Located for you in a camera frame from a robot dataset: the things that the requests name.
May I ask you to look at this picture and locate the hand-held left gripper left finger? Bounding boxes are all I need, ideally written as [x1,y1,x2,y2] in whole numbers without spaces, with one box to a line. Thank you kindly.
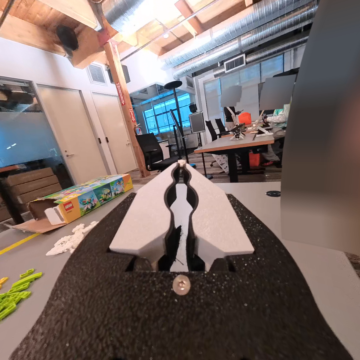
[109,161,182,271]

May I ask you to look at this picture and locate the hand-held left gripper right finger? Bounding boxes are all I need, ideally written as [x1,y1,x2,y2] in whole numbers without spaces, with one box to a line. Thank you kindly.
[183,165,255,271]

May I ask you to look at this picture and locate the colourful cardboard lego box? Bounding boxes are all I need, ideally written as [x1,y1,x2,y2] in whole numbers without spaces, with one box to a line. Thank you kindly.
[11,173,134,234]

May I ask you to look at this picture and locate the pile of white lego pieces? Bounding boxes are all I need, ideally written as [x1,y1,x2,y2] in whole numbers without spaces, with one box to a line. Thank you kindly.
[46,221,99,256]

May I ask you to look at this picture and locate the white printed bag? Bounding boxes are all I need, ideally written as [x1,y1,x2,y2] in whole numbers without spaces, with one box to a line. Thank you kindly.
[212,154,234,173]

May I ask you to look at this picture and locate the orange box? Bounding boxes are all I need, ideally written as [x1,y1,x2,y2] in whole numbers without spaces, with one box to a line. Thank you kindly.
[249,152,268,169]

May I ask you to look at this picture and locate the black office chair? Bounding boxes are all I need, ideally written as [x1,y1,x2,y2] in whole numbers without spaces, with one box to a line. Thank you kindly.
[136,133,180,173]

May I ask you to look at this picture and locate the wooden edged desk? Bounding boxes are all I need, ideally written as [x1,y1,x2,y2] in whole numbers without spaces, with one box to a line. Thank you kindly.
[194,132,275,183]

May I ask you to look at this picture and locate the black and white device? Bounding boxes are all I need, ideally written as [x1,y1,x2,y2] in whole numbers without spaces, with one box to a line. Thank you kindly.
[229,124,246,141]

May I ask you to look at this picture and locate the black desk chair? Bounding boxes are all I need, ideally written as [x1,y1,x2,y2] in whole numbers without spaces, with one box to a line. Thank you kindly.
[215,118,230,136]
[205,120,223,142]

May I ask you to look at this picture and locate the white door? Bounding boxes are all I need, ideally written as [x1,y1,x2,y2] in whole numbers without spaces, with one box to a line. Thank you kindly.
[37,84,109,176]
[91,92,138,173]

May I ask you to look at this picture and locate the grey board on stand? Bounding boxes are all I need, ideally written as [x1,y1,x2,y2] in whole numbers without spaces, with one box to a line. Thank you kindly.
[188,112,206,148]

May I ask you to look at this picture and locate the paned window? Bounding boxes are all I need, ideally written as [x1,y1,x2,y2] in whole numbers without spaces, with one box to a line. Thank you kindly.
[142,97,192,134]

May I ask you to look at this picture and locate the brown cardboard boxes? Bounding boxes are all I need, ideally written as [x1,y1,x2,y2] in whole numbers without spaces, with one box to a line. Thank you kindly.
[0,167,62,223]

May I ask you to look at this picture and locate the pile of lime green bricks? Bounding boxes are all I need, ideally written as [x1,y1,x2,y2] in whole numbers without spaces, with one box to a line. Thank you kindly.
[0,268,43,321]

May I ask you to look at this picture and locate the black box speaker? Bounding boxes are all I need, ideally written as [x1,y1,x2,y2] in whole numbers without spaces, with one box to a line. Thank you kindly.
[107,65,131,84]

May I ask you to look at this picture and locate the wooden support post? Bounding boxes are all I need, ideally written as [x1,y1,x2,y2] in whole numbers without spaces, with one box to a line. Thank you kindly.
[98,34,151,178]

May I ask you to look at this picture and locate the frosted glass wall panel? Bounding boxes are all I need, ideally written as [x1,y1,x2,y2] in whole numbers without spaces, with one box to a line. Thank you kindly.
[0,76,74,194]

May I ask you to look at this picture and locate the white wall vent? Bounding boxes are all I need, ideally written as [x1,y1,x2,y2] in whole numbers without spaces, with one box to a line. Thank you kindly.
[86,63,108,85]

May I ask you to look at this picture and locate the silver ventilation duct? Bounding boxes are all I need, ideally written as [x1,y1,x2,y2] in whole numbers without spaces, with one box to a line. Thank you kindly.
[172,37,310,80]
[101,0,186,35]
[159,0,321,68]

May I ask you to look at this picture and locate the white duct vent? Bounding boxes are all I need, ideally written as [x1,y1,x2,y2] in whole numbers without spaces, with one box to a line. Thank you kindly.
[223,53,246,74]

